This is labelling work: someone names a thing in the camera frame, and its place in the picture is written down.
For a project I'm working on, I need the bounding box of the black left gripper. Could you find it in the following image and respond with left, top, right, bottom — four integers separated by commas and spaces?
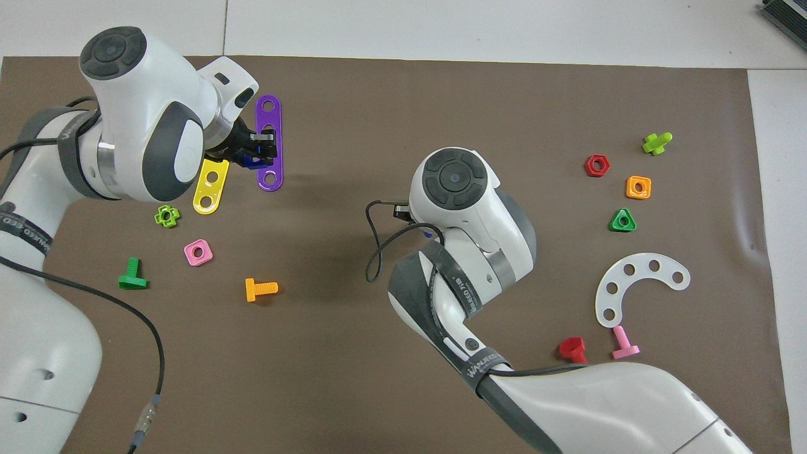
207, 121, 279, 168

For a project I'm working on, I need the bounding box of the pink square nut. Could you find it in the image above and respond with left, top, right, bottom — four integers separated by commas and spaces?
183, 239, 214, 267

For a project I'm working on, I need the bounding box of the orange plastic screw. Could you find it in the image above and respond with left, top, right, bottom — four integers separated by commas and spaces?
245, 278, 279, 303

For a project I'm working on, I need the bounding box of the green plastic screw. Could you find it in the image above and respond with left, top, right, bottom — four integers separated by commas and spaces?
118, 257, 149, 291

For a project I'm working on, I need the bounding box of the red plastic screw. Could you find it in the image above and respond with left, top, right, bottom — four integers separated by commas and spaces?
558, 337, 589, 365

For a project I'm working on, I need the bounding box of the pink plastic screw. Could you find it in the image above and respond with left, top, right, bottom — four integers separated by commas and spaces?
611, 325, 641, 361

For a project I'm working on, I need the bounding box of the lime cross head screw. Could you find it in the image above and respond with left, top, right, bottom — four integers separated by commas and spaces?
642, 132, 673, 156

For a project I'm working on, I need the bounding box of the purple four hole plate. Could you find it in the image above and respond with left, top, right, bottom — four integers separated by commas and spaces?
255, 95, 284, 192

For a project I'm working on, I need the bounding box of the yellow three hole plate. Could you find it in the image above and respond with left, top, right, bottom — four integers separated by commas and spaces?
192, 158, 231, 216

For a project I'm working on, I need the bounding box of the brown table mat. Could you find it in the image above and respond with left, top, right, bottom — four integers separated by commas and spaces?
0, 55, 792, 454

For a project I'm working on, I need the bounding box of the white curved hole plate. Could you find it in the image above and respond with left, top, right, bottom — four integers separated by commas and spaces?
595, 253, 692, 329

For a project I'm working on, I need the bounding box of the dark grey ribbed device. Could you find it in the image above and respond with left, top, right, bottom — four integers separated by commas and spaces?
760, 0, 807, 33

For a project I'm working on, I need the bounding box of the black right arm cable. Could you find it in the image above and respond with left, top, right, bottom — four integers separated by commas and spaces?
366, 201, 590, 379

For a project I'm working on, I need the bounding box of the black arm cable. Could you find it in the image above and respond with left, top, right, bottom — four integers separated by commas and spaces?
0, 95, 166, 454
366, 201, 590, 379

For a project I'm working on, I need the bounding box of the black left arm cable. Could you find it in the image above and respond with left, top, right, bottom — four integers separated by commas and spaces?
0, 95, 166, 454

